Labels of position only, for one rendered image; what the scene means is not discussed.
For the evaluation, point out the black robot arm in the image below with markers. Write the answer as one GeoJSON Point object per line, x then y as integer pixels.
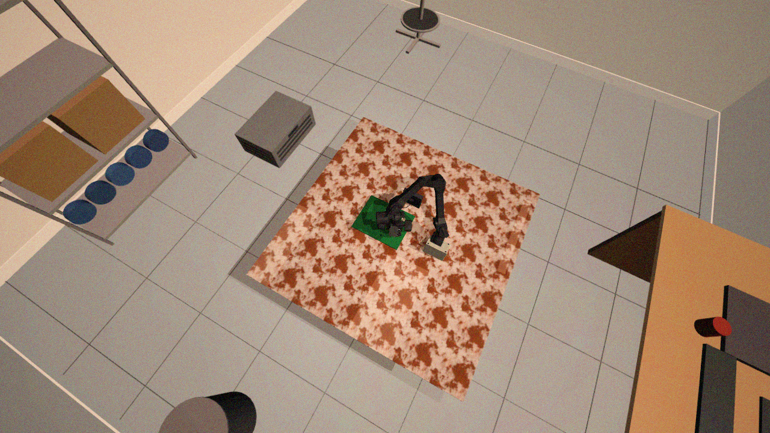
{"type": "Point", "coordinates": [397, 203]}

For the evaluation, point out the green circuit board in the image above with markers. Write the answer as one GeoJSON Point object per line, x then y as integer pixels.
{"type": "Point", "coordinates": [366, 222]}

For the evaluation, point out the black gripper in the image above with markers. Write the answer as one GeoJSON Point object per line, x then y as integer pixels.
{"type": "Point", "coordinates": [407, 225]}

